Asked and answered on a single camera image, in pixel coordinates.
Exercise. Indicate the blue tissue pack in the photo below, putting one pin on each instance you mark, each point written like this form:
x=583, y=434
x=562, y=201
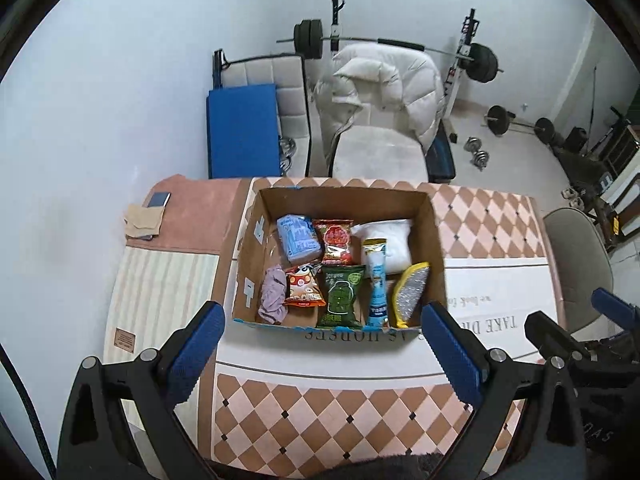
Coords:
x=298, y=239

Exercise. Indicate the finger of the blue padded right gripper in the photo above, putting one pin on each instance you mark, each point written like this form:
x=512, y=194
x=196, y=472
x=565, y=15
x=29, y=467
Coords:
x=615, y=307

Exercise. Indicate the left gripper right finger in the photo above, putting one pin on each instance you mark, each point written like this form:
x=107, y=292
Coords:
x=548, y=442

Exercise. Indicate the striped beige mat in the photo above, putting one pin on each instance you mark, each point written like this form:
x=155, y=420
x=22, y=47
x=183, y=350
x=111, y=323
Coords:
x=155, y=293

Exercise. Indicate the red snack bag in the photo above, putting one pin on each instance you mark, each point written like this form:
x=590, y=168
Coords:
x=335, y=238

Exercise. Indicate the white pillow pack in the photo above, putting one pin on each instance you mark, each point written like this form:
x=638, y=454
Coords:
x=396, y=233

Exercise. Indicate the racked barbell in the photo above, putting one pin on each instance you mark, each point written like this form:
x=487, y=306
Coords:
x=478, y=61

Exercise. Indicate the chrome dumbbell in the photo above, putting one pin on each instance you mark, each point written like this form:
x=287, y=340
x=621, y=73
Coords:
x=473, y=144

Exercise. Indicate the purple cloth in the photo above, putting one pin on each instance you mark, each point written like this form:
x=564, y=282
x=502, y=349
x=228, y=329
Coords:
x=272, y=296

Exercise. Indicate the blue folded mat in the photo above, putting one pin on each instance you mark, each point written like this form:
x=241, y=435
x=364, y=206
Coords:
x=243, y=132

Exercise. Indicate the grey office chair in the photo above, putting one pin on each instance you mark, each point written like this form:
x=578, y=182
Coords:
x=582, y=262

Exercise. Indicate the beige cushioned seat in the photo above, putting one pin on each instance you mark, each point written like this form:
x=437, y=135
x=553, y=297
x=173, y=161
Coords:
x=369, y=153

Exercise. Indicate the dark smartphone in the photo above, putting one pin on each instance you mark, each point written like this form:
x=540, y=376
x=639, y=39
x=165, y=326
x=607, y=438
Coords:
x=158, y=199

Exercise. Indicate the black blue weight bench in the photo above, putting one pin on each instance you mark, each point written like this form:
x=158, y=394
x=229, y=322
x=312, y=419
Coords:
x=439, y=160

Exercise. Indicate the white padded chair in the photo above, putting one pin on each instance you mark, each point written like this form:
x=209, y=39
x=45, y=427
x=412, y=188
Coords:
x=287, y=72

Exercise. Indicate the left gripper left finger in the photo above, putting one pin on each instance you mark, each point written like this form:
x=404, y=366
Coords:
x=96, y=441

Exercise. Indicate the panda snack bag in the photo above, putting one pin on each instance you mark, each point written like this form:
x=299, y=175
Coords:
x=302, y=287

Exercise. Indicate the tan folded cloth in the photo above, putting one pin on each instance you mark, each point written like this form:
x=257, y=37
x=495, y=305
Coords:
x=141, y=222

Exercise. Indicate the white puffy jacket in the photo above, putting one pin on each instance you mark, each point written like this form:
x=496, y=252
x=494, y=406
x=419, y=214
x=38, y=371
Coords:
x=365, y=79

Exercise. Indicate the black floor barbell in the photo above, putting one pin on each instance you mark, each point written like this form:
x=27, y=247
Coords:
x=499, y=121

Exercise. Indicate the green snack bag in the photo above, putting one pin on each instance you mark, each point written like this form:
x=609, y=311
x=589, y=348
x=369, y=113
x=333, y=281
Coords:
x=342, y=287

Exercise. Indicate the milk carton cardboard box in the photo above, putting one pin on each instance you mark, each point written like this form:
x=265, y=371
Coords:
x=260, y=247

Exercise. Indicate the blue gold stick packet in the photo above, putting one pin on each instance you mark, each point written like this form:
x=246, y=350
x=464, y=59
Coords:
x=374, y=250

